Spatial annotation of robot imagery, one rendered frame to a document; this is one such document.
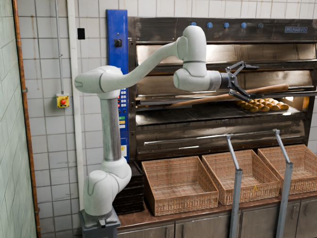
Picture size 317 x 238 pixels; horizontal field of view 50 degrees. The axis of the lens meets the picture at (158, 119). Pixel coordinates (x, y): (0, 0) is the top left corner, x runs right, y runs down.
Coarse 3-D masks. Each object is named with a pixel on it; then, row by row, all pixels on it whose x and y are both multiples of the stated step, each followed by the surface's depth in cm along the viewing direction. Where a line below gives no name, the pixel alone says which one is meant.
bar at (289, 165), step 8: (200, 136) 274; (208, 136) 275; (216, 136) 277; (224, 136) 279; (232, 136) 282; (144, 144) 261; (152, 144) 262; (280, 144) 290; (232, 152) 275; (288, 160) 283; (288, 168) 280; (240, 176) 267; (288, 176) 282; (240, 184) 270; (288, 184) 285; (288, 192) 288; (232, 208) 279; (280, 208) 295; (232, 216) 280; (280, 216) 296; (232, 224) 281; (280, 224) 296; (232, 232) 282; (280, 232) 299
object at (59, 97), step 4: (56, 96) 260; (60, 96) 260; (64, 96) 261; (68, 96) 262; (56, 100) 261; (60, 100) 261; (68, 100) 263; (60, 104) 262; (64, 104) 263; (68, 104) 264
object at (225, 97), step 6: (282, 84) 139; (252, 90) 160; (258, 90) 155; (264, 90) 150; (270, 90) 146; (276, 90) 142; (282, 90) 139; (216, 96) 200; (222, 96) 191; (228, 96) 184; (180, 102) 264; (186, 102) 249; (192, 102) 237; (198, 102) 227; (204, 102) 219
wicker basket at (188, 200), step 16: (160, 160) 307; (176, 160) 311; (192, 160) 315; (144, 176) 295; (160, 176) 307; (176, 176) 312; (208, 176) 295; (144, 192) 299; (160, 192) 303; (176, 192) 304; (192, 192) 304; (208, 192) 276; (160, 208) 277; (176, 208) 271; (192, 208) 276; (208, 208) 280
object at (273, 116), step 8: (296, 112) 346; (304, 112) 346; (192, 120) 314; (200, 120) 314; (208, 120) 315; (216, 120) 316; (224, 120) 319; (232, 120) 321; (240, 120) 324; (248, 120) 327; (256, 120) 329; (136, 128) 295; (144, 128) 297; (152, 128) 299; (160, 128) 301
